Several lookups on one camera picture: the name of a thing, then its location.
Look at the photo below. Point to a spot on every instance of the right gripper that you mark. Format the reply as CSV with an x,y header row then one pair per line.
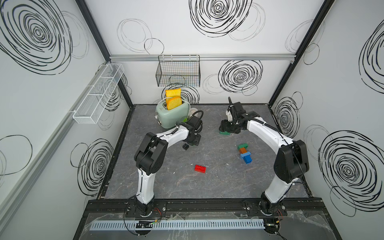
x,y
223,126

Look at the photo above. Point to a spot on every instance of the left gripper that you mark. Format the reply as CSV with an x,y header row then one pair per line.
x,y
197,140

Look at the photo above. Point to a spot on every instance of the dark green long lego brick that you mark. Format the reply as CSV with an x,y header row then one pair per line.
x,y
245,146

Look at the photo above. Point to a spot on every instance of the blue square lego brick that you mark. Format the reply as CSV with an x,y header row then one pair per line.
x,y
245,154

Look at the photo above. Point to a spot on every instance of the red long lego brick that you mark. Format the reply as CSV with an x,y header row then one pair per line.
x,y
200,169

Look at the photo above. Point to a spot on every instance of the light blue long lego brick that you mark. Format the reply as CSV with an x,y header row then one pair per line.
x,y
247,159

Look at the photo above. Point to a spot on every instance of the small orange lego brick front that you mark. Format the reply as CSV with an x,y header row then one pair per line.
x,y
243,150

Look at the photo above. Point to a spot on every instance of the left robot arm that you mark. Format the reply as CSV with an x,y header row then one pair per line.
x,y
151,154

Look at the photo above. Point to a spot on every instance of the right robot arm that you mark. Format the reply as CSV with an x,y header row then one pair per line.
x,y
291,161

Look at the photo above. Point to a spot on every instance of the small black lego brick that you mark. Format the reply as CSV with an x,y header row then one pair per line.
x,y
185,146

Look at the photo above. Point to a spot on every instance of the beige speckled cup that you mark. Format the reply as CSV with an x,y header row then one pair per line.
x,y
192,111

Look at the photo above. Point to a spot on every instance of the mint green toaster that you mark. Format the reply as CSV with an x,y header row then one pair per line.
x,y
169,118

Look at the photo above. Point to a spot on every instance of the front orange toast slice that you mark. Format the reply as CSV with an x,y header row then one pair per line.
x,y
173,102

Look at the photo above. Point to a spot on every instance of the rear yellow toast slice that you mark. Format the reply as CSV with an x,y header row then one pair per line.
x,y
173,93

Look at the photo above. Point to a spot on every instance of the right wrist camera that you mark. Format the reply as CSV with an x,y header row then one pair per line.
x,y
229,115

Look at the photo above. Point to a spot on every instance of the black wire basket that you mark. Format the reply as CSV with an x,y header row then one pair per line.
x,y
178,69

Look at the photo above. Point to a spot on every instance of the white slotted cable duct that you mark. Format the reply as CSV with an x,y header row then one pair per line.
x,y
167,225

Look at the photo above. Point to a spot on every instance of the black front rail frame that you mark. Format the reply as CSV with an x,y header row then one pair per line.
x,y
166,207

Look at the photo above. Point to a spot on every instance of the white mesh wall shelf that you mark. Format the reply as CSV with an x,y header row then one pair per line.
x,y
97,98

